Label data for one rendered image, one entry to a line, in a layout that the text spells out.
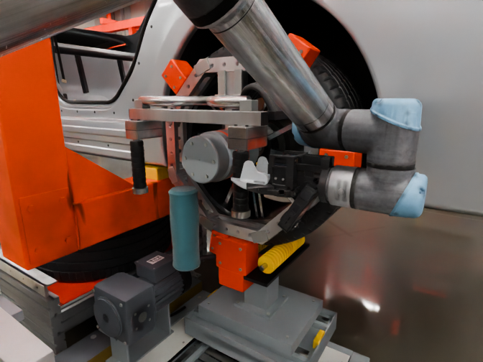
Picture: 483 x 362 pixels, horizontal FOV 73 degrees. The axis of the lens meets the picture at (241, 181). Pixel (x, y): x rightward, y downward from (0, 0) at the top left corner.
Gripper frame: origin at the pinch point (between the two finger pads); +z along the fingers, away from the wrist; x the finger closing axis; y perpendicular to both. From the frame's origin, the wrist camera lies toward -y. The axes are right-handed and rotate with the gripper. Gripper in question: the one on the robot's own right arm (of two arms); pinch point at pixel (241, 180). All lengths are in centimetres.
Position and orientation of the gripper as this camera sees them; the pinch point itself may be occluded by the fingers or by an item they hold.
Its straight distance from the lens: 71.8
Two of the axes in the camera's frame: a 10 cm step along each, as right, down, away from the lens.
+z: -8.4, -1.3, 5.3
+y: 0.0, -9.7, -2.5
